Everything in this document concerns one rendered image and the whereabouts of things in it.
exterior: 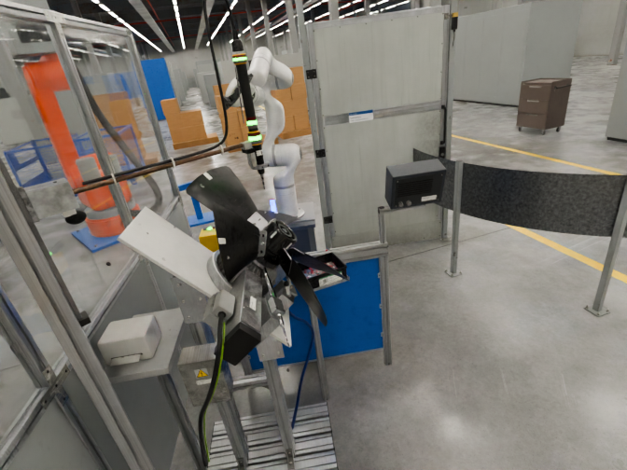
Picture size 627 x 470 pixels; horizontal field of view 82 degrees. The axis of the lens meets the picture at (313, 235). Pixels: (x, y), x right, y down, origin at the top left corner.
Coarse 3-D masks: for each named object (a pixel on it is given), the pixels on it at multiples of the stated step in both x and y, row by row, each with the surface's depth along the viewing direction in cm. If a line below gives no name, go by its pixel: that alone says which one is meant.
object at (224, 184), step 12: (216, 168) 136; (228, 168) 139; (204, 180) 130; (216, 180) 132; (228, 180) 135; (192, 192) 125; (204, 192) 128; (216, 192) 130; (228, 192) 132; (240, 192) 135; (204, 204) 126; (228, 204) 130; (240, 204) 132; (252, 204) 134
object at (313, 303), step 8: (296, 264) 121; (296, 272) 124; (296, 280) 126; (304, 280) 118; (304, 288) 122; (312, 288) 110; (304, 296) 125; (312, 296) 118; (312, 304) 123; (320, 304) 108; (320, 312) 118; (320, 320) 124
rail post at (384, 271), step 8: (384, 256) 193; (384, 264) 196; (384, 272) 198; (384, 280) 200; (384, 288) 201; (384, 296) 204; (384, 304) 206; (384, 312) 209; (384, 320) 211; (384, 328) 214; (384, 336) 216; (384, 344) 219; (384, 352) 224; (384, 360) 228
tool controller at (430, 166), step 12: (396, 168) 174; (408, 168) 173; (420, 168) 172; (432, 168) 171; (444, 168) 170; (396, 180) 169; (408, 180) 170; (420, 180) 171; (432, 180) 172; (444, 180) 174; (396, 192) 174; (408, 192) 175; (420, 192) 176; (432, 192) 177; (396, 204) 179; (408, 204) 177; (420, 204) 181
